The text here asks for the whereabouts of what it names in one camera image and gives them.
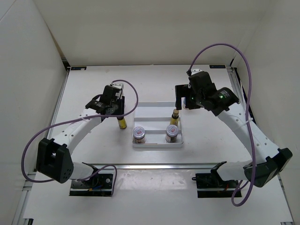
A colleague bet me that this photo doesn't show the small yellow-label bottle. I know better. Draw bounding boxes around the small yellow-label bottle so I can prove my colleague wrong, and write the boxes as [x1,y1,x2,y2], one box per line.
[117,117,127,129]
[170,109,179,126]

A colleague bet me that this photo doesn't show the short spice jar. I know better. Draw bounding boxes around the short spice jar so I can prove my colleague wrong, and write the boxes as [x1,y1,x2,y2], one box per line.
[165,125,179,143]
[133,127,146,144]

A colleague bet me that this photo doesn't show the tall blue-label jar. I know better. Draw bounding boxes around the tall blue-label jar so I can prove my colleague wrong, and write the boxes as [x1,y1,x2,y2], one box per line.
[182,98,186,109]

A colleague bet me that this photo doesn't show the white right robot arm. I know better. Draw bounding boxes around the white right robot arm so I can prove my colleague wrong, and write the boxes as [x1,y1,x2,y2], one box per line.
[175,83,293,188]

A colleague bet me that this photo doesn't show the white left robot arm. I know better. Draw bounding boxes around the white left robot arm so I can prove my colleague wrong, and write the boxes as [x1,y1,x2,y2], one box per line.
[36,96,125,188]

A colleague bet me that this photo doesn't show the right dark corner label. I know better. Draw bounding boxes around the right dark corner label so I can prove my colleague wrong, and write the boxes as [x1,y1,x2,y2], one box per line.
[209,65,226,69]

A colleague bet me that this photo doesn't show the dark corner label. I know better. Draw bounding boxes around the dark corner label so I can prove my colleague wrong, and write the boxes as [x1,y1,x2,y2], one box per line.
[209,65,226,69]
[70,67,87,71]

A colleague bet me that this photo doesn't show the white divided tray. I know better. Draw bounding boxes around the white divided tray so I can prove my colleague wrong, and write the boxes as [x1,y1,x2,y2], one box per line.
[132,102,184,149]

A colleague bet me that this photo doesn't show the left dark corner label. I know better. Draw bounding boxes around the left dark corner label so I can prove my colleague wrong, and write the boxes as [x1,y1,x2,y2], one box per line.
[70,67,87,71]

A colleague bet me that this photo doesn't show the aluminium frame rail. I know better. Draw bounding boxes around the aluminium frame rail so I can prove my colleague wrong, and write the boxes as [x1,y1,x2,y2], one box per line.
[89,163,223,170]

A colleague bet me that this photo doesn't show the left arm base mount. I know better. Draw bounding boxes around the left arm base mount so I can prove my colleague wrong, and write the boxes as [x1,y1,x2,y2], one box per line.
[69,163,118,197]

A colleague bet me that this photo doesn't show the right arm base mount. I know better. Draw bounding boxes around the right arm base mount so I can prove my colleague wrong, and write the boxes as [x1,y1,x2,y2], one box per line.
[192,161,239,198]

